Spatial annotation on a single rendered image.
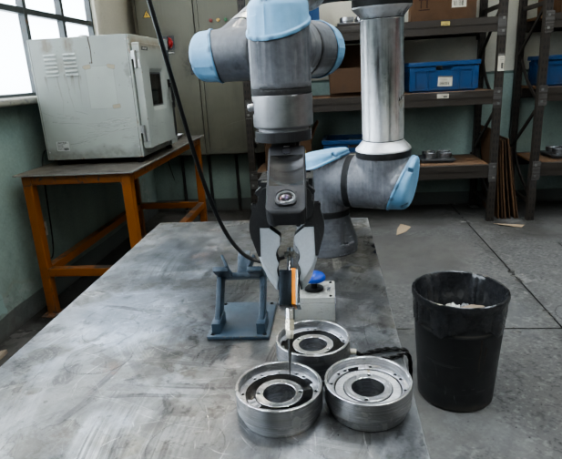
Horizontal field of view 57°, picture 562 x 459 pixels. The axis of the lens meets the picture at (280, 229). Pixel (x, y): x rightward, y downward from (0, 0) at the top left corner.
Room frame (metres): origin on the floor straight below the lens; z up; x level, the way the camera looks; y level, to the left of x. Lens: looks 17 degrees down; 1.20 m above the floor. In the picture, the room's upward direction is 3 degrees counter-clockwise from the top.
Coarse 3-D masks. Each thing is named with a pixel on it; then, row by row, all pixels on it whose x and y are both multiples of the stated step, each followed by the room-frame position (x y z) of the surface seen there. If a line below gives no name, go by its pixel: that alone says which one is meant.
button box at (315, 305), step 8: (320, 288) 0.80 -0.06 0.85; (328, 288) 0.81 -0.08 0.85; (304, 296) 0.78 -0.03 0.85; (312, 296) 0.78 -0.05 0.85; (320, 296) 0.78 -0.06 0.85; (328, 296) 0.78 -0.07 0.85; (304, 304) 0.78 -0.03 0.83; (312, 304) 0.77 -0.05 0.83; (320, 304) 0.77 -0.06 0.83; (328, 304) 0.77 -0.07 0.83; (296, 312) 0.78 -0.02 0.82; (304, 312) 0.78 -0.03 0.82; (312, 312) 0.77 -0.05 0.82; (320, 312) 0.77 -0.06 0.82; (328, 312) 0.77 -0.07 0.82; (296, 320) 0.78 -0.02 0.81; (304, 320) 0.78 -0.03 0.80; (328, 320) 0.77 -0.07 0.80
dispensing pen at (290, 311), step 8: (288, 248) 0.66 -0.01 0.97; (288, 256) 0.66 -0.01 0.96; (288, 264) 0.65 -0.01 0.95; (280, 272) 0.63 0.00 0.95; (288, 272) 0.63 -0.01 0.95; (280, 280) 0.62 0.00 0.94; (288, 280) 0.62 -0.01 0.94; (280, 288) 0.62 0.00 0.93; (288, 288) 0.62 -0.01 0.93; (280, 296) 0.61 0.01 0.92; (288, 296) 0.61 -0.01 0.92; (280, 304) 0.61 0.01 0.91; (288, 304) 0.61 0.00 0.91; (288, 312) 0.61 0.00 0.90; (288, 320) 0.61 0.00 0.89; (288, 328) 0.60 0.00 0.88; (288, 336) 0.60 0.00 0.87; (288, 344) 0.59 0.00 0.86; (288, 352) 0.59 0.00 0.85
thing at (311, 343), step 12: (300, 324) 0.70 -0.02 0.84; (312, 324) 0.70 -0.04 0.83; (324, 324) 0.70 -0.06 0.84; (336, 324) 0.68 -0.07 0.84; (276, 336) 0.66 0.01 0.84; (312, 336) 0.67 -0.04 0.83; (324, 336) 0.67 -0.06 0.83; (348, 336) 0.65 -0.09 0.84; (276, 348) 0.65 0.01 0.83; (300, 348) 0.64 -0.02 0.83; (312, 348) 0.67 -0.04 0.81; (324, 348) 0.64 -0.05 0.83; (348, 348) 0.63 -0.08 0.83; (288, 360) 0.62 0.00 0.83; (300, 360) 0.60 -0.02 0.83; (312, 360) 0.60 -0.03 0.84; (324, 360) 0.60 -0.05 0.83; (336, 360) 0.61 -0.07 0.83; (324, 372) 0.61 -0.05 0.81
